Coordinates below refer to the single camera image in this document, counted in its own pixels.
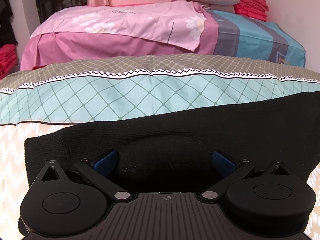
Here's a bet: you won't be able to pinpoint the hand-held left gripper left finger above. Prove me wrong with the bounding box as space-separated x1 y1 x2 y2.
41 149 133 202

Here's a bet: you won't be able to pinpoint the blue grey striped bedsheet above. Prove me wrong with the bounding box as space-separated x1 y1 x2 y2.
200 9 307 68

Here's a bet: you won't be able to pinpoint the stack of red folded clothes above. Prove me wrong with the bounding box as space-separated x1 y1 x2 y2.
234 0 269 22

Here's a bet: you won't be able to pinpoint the dark hanging clothes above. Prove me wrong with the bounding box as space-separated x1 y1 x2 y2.
0 0 18 47

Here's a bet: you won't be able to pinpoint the patterned teal beige bedsheet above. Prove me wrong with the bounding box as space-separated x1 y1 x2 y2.
0 54 320 240

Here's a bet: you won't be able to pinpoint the pile of red clothes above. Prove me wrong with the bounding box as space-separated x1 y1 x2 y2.
0 44 18 79

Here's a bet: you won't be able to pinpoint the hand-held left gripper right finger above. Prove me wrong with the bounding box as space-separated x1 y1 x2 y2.
200 150 290 202

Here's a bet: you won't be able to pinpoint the black pants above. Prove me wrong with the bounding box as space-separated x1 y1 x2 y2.
24 90 320 195

